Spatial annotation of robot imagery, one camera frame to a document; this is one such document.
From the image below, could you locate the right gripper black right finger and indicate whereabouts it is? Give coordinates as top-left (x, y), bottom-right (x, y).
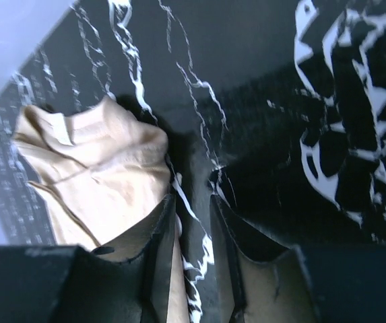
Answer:
top-left (210, 195), bottom-right (386, 322)

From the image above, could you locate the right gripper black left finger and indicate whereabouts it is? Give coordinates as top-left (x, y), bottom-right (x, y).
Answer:
top-left (0, 194), bottom-right (175, 322)

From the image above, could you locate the beige t shirt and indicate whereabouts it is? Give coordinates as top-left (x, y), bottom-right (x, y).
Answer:
top-left (12, 97), bottom-right (189, 322)

